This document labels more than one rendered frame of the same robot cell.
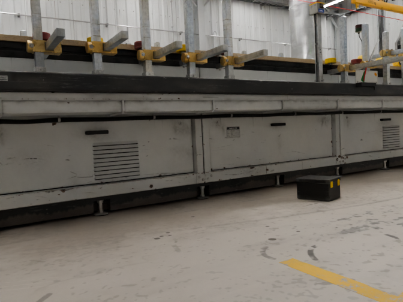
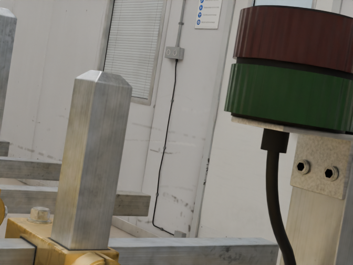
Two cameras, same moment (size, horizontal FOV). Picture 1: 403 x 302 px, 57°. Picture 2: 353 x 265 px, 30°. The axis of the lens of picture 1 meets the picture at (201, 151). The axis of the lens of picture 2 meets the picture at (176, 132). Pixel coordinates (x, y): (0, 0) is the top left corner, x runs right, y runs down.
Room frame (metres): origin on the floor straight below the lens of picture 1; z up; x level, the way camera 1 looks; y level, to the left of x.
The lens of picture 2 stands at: (2.92, -0.92, 1.10)
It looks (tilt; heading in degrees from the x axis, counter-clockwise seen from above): 3 degrees down; 264
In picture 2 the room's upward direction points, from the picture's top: 9 degrees clockwise
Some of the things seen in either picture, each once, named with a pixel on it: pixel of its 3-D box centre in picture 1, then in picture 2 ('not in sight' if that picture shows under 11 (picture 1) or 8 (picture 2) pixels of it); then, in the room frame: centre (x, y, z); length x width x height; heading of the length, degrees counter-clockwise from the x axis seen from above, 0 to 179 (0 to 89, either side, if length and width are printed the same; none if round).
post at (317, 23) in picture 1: (318, 48); not in sight; (2.53, -0.81, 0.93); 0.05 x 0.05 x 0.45; 31
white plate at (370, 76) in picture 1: (366, 76); not in sight; (2.76, -1.23, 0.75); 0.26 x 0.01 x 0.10; 121
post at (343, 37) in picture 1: (343, 50); not in sight; (2.66, -1.03, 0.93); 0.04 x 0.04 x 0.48; 31
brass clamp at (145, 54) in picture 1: (151, 56); not in sight; (1.89, 0.23, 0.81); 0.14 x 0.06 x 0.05; 121
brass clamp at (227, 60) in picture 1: (232, 61); not in sight; (2.15, -0.20, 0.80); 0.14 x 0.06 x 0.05; 121
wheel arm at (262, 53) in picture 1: (239, 60); not in sight; (2.12, -0.24, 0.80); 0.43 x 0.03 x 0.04; 31
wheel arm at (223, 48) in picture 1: (201, 57); not in sight; (1.99, -0.03, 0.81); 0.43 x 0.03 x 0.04; 31
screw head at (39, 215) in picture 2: not in sight; (40, 214); (2.96, -1.52, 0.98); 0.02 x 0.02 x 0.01
